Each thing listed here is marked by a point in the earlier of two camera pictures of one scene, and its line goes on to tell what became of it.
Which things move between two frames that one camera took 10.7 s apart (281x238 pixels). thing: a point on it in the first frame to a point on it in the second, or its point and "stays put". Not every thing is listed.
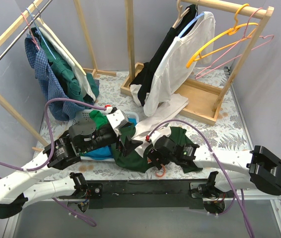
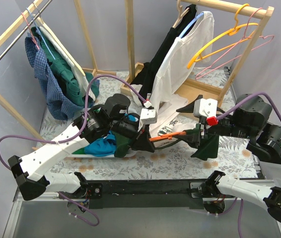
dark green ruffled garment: (69, 78) stays put
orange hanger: (160, 175) to (170, 136)
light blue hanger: (186, 28) stays put
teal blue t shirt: (105, 152) stays put
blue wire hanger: (39, 30) stays put
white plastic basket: (85, 114) to (130, 153)
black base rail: (188, 193) stays put
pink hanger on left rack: (33, 40) stays put
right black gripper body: (154, 153) to (202, 132)
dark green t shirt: (136, 160) to (124, 144)
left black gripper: (122, 142) to (141, 135)
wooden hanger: (180, 14) stays put
